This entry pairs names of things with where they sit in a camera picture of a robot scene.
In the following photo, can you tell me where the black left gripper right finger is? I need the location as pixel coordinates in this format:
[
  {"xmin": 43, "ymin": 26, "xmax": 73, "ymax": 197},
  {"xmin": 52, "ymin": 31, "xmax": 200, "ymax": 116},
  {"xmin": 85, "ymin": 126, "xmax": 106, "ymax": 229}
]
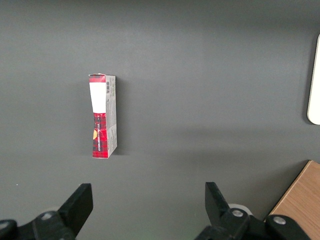
[{"xmin": 194, "ymin": 181, "xmax": 311, "ymax": 240}]

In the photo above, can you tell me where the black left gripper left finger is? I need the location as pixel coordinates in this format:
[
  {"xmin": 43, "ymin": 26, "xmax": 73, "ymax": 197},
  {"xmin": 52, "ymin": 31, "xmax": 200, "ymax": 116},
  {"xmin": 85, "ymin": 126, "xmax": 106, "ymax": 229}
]
[{"xmin": 0, "ymin": 183, "xmax": 94, "ymax": 240}]

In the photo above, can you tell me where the wooden drawer cabinet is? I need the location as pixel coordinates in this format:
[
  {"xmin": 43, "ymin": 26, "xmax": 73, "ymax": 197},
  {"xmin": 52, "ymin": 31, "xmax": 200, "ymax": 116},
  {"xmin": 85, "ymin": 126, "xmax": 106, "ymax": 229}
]
[{"xmin": 263, "ymin": 159, "xmax": 320, "ymax": 240}]

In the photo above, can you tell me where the red plaid carton box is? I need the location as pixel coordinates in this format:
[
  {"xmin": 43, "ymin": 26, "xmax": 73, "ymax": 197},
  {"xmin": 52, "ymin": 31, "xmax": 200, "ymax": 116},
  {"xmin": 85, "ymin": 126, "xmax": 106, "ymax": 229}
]
[{"xmin": 88, "ymin": 73, "xmax": 118, "ymax": 159}]

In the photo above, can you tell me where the beige rectangular tray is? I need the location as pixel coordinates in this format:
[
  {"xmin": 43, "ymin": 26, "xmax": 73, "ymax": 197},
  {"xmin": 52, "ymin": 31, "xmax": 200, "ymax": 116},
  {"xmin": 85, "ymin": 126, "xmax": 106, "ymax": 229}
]
[{"xmin": 306, "ymin": 33, "xmax": 320, "ymax": 125}]

